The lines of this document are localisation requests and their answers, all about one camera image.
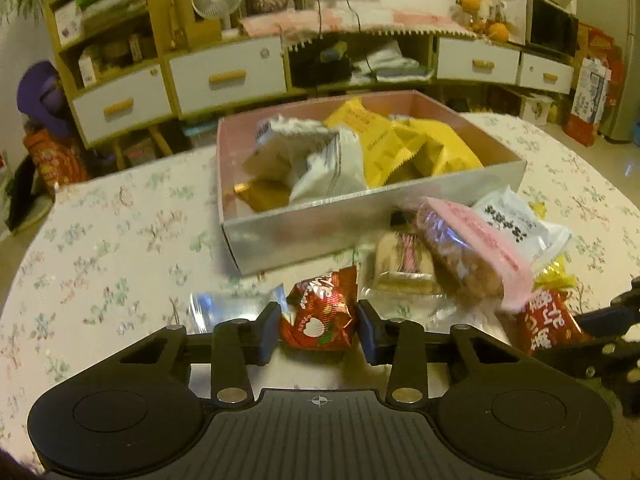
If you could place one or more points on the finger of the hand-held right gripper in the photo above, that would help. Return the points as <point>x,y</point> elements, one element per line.
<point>605,322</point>
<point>585,360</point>

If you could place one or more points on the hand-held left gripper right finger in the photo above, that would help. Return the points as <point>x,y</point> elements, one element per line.
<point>367,335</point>

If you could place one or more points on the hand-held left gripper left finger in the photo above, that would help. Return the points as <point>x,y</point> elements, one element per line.
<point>268,335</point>

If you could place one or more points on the silver foil snack packet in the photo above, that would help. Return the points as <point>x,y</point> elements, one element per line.
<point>225,307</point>

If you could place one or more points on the red snack packet apple print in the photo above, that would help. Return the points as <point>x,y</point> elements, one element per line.
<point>320,315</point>

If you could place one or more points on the red snack packet white lettering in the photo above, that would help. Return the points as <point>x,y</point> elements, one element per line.
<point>547,322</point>

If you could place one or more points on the clear biscuit packet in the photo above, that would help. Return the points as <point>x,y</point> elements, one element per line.
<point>400,265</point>

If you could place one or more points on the white cardboard box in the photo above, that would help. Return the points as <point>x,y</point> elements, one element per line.
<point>320,230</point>

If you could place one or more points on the white black print snack packet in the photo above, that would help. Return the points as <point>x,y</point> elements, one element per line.
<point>525,225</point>

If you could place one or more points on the pink cake packet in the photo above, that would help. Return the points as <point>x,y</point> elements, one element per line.
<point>465,250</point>

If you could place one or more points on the gold snack packet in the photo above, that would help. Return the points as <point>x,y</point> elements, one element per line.
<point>260,197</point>

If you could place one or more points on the white nut print snack packet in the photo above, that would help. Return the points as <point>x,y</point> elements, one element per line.
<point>280,150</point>

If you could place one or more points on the large labelled yellow snack packet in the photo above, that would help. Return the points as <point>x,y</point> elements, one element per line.
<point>370,135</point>

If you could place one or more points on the large plain yellow snack packet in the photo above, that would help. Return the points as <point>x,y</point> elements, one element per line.
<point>445,150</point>

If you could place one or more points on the colourful gift bag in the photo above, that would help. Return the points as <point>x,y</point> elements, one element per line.
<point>590,102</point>

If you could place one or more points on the white printed box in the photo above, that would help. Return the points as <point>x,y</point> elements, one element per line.
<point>536,110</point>

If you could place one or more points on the grey refrigerator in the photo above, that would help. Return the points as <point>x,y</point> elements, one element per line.
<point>622,50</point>

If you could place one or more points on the orange printed bag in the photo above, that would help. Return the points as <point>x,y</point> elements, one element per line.
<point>55,160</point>

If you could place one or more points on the low wooden cabinet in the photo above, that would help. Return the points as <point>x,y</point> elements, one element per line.
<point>415,60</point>

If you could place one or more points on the red gift bag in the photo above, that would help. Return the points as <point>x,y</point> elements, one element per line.
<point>595,42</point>

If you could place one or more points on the black flat board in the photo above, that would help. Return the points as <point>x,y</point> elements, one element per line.
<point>25,195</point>

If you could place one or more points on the microwave oven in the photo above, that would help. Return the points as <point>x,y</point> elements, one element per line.
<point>552,25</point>

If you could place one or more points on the orange fruit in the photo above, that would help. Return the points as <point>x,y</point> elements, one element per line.
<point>469,0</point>
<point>498,32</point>

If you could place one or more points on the tall wooden shelf cabinet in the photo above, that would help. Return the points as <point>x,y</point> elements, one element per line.
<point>160,45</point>

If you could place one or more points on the pink cloth runner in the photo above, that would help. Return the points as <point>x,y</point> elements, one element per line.
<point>360,20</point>

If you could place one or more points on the purple plush toy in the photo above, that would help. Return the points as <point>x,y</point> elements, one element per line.
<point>42,95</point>

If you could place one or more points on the stack of papers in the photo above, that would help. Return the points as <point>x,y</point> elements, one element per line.
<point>112,2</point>

